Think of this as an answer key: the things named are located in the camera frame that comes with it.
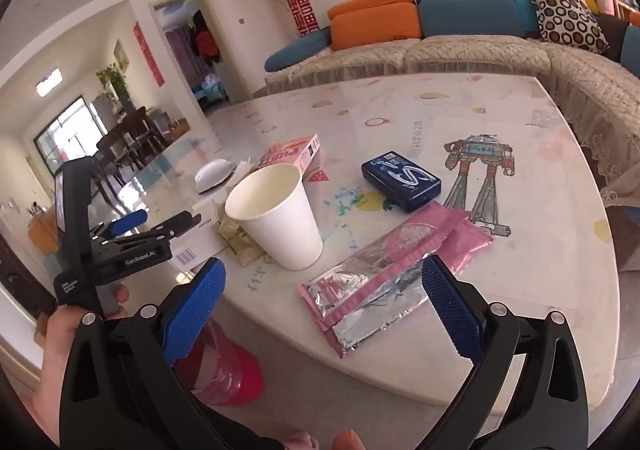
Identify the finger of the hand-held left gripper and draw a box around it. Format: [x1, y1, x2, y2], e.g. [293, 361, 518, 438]
[90, 209, 149, 245]
[107, 210, 202, 250]

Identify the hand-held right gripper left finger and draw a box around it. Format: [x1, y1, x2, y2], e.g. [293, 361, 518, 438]
[62, 257, 281, 450]

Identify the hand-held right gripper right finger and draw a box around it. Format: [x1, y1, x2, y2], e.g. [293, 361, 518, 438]
[415, 254, 591, 450]

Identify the red bin with plastic bag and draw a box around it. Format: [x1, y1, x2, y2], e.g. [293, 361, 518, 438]
[175, 317, 265, 407]

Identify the gold foil wrapper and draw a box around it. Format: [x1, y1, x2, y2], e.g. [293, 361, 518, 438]
[218, 217, 267, 267]

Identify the pink foil wrapper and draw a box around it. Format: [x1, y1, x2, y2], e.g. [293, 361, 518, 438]
[296, 201, 493, 358]

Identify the person's left hand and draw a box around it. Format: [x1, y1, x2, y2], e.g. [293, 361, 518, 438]
[34, 283, 131, 437]

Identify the white box with barcode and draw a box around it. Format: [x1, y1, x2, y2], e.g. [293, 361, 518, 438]
[170, 195, 236, 272]

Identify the orange wooden cabinet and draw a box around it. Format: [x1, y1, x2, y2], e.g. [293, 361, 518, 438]
[27, 207, 63, 256]

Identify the white face mask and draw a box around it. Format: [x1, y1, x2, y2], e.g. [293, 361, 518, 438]
[194, 159, 236, 195]

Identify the fruit printed tablecloth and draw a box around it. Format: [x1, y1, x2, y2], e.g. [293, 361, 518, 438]
[207, 73, 623, 406]

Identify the dark wooden dining set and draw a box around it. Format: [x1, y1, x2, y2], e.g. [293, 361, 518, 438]
[95, 106, 173, 203]

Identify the large window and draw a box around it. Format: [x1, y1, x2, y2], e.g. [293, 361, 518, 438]
[32, 95, 108, 176]

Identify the white paper cup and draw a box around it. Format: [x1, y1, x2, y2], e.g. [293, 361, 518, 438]
[225, 163, 324, 272]

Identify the robot drawing paper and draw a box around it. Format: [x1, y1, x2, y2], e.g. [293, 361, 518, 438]
[442, 133, 516, 237]

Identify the pink cardboard box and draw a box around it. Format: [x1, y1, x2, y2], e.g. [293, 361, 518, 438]
[250, 133, 321, 177]

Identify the blue gum box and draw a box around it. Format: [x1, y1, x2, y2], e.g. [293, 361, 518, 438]
[361, 150, 442, 214]

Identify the green potted plant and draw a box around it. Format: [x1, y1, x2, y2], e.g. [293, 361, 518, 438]
[97, 64, 133, 104]

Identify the ceiling light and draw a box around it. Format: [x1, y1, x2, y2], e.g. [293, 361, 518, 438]
[35, 69, 65, 97]

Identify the person's bare foot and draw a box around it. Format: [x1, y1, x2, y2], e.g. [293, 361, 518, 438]
[285, 427, 367, 450]

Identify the open doorway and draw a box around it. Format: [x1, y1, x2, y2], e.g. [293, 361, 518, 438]
[147, 0, 236, 117]

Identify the blue armrest cushion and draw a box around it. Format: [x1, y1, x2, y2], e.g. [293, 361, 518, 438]
[264, 26, 333, 74]

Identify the beige quilted sofa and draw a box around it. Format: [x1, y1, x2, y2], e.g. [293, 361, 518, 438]
[264, 0, 640, 271]

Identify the orange sofa cushion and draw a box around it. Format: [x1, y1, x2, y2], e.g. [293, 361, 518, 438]
[327, 0, 416, 20]
[330, 2, 423, 51]

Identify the polka dot pillow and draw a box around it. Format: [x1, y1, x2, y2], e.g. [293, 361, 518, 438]
[520, 0, 612, 55]

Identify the dark brown pillow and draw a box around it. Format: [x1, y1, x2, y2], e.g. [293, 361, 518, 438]
[597, 13, 632, 64]

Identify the red wall banner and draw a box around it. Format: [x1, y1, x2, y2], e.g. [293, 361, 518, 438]
[132, 21, 166, 87]

